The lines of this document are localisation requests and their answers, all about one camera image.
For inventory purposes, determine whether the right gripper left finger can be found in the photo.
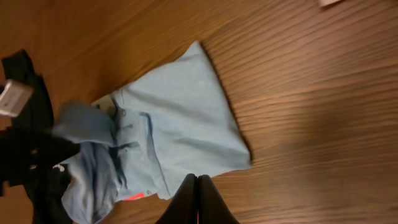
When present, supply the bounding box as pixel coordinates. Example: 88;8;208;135
156;174;197;224

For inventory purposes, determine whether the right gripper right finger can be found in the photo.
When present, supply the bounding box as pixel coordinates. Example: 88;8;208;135
197;175;239;224

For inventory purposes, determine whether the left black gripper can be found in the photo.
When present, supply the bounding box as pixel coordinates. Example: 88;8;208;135
1;128;80;195

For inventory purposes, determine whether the light blue printed t-shirt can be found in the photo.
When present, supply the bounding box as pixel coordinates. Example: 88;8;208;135
53;42;251;223

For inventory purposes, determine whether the black t-shirt on left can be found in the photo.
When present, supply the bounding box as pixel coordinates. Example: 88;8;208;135
1;50;73;224

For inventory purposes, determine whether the beige folded garment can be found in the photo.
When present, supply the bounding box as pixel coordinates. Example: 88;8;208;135
318;0;341;7

